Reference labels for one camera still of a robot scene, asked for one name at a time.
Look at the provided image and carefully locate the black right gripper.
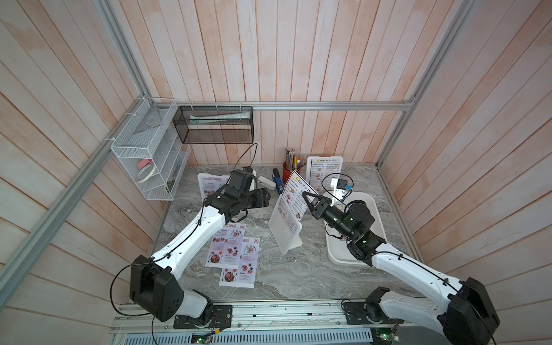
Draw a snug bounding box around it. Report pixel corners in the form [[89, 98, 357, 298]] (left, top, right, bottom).
[[305, 193, 356, 244]]

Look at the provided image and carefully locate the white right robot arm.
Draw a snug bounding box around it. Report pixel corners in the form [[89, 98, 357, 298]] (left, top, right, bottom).
[[303, 192, 500, 344]]

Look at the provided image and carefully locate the white wire wall shelf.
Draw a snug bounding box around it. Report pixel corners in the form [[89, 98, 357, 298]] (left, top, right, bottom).
[[111, 98, 190, 201]]

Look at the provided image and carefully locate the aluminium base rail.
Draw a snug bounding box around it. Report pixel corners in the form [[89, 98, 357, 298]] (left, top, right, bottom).
[[107, 300, 448, 344]]

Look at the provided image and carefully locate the red metal bucket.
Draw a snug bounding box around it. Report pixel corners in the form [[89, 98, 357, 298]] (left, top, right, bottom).
[[282, 162, 293, 185]]

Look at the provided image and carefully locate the white menu holder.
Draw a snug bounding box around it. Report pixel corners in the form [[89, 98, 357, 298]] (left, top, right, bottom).
[[305, 155, 344, 193], [268, 196, 303, 255], [198, 172, 229, 199]]

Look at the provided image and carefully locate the Dim Sum Inn menu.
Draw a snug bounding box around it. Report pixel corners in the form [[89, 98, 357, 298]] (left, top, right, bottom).
[[309, 160, 340, 191], [277, 172, 318, 227]]

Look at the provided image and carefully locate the white menu holder front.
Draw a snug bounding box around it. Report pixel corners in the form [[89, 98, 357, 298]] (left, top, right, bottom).
[[305, 155, 344, 193]]

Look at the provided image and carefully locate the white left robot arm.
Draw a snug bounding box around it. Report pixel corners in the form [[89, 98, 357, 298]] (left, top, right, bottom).
[[129, 168, 270, 326]]

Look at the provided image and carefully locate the black mesh wall basket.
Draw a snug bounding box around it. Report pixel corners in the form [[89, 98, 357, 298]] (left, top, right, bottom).
[[172, 106, 254, 145]]

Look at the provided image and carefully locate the white plastic tray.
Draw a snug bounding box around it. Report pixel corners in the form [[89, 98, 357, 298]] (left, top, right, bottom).
[[324, 192, 388, 267]]

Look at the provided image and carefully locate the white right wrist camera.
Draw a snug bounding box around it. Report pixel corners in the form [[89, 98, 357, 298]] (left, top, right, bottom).
[[331, 178, 353, 206]]

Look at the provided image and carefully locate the white tape roll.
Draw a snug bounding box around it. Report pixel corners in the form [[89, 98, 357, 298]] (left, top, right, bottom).
[[135, 162, 157, 184]]

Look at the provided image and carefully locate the red special menu sheet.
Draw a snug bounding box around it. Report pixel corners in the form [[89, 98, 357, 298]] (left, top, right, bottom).
[[205, 223, 247, 268], [219, 237, 260, 288]]

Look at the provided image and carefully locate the white stapler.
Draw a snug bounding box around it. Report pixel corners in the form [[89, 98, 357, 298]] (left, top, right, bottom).
[[257, 176, 277, 191]]

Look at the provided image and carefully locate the pink eraser block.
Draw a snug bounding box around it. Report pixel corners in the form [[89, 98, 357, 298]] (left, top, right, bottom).
[[137, 159, 152, 170]]

